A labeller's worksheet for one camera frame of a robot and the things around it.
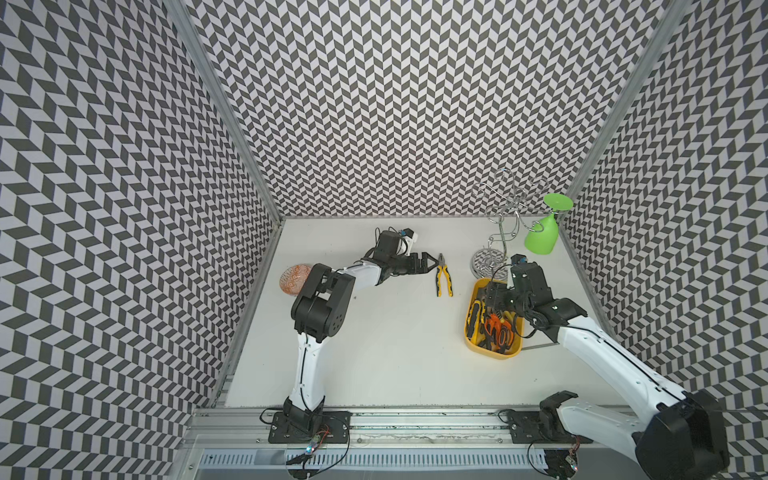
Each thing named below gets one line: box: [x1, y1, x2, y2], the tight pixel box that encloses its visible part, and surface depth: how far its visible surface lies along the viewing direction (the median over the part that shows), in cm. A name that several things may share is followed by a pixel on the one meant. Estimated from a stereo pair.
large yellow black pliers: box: [436, 253, 454, 297], surface depth 103 cm
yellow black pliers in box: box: [467, 299, 485, 344], surface depth 88 cm
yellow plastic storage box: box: [464, 278, 524, 359], surface depth 86 cm
